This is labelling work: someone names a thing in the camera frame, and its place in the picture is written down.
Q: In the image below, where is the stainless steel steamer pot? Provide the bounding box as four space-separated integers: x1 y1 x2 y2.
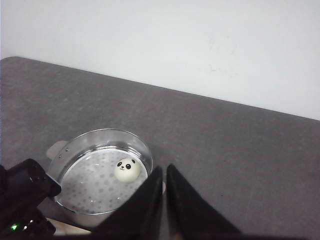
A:
46 128 153 229

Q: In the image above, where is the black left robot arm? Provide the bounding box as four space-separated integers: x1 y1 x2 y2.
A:
0 158 62 240

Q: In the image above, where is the white panda bun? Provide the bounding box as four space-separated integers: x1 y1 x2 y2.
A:
114 158 141 183

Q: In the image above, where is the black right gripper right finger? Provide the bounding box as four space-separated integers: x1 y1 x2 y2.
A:
166 164 242 237

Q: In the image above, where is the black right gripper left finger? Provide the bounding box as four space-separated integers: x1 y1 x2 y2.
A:
90 166 163 237

